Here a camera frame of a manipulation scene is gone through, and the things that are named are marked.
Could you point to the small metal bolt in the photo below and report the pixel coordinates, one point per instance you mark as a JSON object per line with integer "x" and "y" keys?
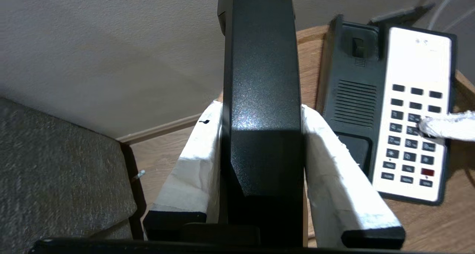
{"x": 139, "y": 175}

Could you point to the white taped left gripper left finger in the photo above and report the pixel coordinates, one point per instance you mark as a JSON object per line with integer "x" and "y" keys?
{"x": 193, "y": 172}

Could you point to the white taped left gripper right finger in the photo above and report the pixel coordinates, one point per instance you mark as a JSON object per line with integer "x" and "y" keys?
{"x": 341, "y": 194}

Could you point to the black telephone handset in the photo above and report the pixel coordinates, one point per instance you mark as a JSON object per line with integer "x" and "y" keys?
{"x": 263, "y": 79}

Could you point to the grey upholstered headboard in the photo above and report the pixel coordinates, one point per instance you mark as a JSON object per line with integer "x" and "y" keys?
{"x": 55, "y": 179}

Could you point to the round wooden side table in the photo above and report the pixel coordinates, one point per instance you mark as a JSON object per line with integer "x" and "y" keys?
{"x": 426, "y": 224}

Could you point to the black and white desk telephone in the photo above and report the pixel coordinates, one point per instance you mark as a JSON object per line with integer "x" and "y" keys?
{"x": 415, "y": 61}

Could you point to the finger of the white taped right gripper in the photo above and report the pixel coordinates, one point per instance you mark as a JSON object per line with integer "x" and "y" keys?
{"x": 452, "y": 120}
{"x": 452, "y": 133}

